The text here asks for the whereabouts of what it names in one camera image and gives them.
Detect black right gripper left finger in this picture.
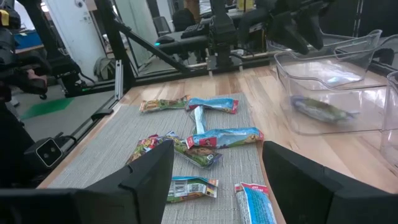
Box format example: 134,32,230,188
0,139,175,224

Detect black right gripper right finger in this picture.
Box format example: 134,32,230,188
262,141,398,224

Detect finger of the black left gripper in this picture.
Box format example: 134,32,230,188
298,4,325,50
267,11,310,55

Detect red granola bar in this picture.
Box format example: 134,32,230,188
125,134,162,165

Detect granola bar with white label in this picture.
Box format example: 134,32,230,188
166,175,220,204

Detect blue granola bar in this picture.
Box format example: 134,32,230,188
192,105,208,135
185,126,265,149
185,97,239,114
234,182,277,224

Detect green granola bar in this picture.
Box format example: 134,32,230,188
139,95,191,113
163,130,223,169
290,95,360,124

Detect clear plastic bin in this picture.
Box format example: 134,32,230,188
274,29,398,137
266,29,383,63
379,70,398,175

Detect grey woven placemat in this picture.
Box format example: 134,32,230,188
46,92,280,224

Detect black clamp foot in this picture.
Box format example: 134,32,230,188
90,108,115,122

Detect black keyboard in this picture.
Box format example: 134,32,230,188
180,22,210,40

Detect black desk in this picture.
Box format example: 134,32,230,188
155,30,215,57

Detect black office chair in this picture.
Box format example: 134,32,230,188
172,7,197,32

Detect black computer mouse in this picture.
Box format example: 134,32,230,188
155,35,176,45

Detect grey mesh office chair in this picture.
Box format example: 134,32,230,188
151,16,172,37

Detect grey backpack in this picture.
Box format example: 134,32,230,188
93,56,116,82

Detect black device with green light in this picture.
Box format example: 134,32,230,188
49,54,90,98

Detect person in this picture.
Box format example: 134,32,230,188
0,18,52,103

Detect white pillar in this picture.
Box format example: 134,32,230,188
45,0,108,82

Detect blue box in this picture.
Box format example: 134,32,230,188
12,29,44,50

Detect black camera cable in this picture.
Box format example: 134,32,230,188
54,131,78,147

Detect black box camera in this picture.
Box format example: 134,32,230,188
24,136,65,170

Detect aluminium bracket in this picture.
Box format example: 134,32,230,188
114,59,124,101

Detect black metal frame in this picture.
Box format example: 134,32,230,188
17,0,277,147

